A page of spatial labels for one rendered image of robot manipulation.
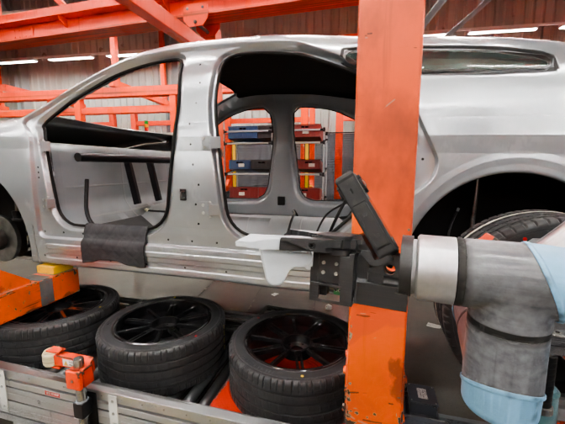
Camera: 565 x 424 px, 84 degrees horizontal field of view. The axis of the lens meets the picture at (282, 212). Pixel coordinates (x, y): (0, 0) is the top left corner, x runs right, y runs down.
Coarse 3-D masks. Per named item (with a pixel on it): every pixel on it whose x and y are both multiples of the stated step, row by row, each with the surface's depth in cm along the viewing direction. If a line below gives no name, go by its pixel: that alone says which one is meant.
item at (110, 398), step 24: (0, 384) 150; (24, 384) 146; (48, 384) 142; (96, 384) 138; (72, 408) 140; (120, 408) 132; (144, 408) 129; (168, 408) 126; (192, 408) 125; (216, 408) 125
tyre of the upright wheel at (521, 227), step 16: (480, 224) 118; (496, 224) 110; (512, 224) 103; (528, 224) 98; (544, 224) 96; (560, 224) 95; (512, 240) 99; (528, 240) 98; (448, 320) 107; (448, 336) 108
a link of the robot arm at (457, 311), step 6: (564, 222) 41; (558, 228) 41; (564, 228) 40; (552, 234) 41; (558, 234) 40; (564, 234) 40; (540, 240) 42; (546, 240) 41; (552, 240) 41; (558, 240) 40; (564, 240) 39; (564, 246) 39; (456, 306) 47; (456, 312) 46; (462, 312) 43; (456, 318) 45
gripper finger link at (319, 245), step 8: (280, 240) 36; (288, 240) 36; (296, 240) 36; (304, 240) 36; (312, 240) 36; (320, 240) 36; (328, 240) 36; (336, 240) 37; (280, 248) 36; (288, 248) 37; (296, 248) 37; (304, 248) 37; (312, 248) 36; (320, 248) 36; (328, 248) 36
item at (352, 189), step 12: (336, 180) 39; (348, 180) 38; (360, 180) 39; (348, 192) 38; (360, 192) 38; (348, 204) 38; (360, 204) 38; (372, 204) 39; (360, 216) 38; (372, 216) 37; (372, 228) 37; (384, 228) 37; (372, 240) 37; (384, 240) 37; (384, 252) 37; (396, 252) 37
